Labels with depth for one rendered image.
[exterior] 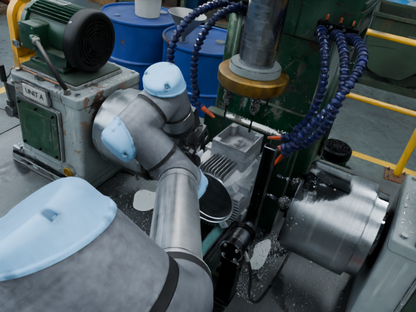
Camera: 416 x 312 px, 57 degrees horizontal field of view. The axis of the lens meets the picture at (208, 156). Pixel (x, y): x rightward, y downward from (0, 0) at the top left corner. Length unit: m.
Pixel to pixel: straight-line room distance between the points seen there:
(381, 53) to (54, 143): 4.24
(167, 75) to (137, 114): 0.09
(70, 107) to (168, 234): 0.73
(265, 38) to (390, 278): 0.60
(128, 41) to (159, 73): 2.18
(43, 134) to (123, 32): 1.69
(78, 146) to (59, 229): 0.93
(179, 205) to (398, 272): 0.54
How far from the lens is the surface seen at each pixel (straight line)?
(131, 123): 0.70
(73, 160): 1.30
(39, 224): 0.33
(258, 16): 0.92
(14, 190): 1.42
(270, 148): 0.85
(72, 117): 1.21
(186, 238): 0.52
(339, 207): 0.94
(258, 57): 0.94
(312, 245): 0.97
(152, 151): 0.71
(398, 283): 0.97
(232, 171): 1.02
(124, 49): 2.94
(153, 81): 0.72
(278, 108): 1.21
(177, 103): 0.74
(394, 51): 5.02
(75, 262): 0.33
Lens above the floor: 1.69
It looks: 34 degrees down
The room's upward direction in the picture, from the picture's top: 9 degrees clockwise
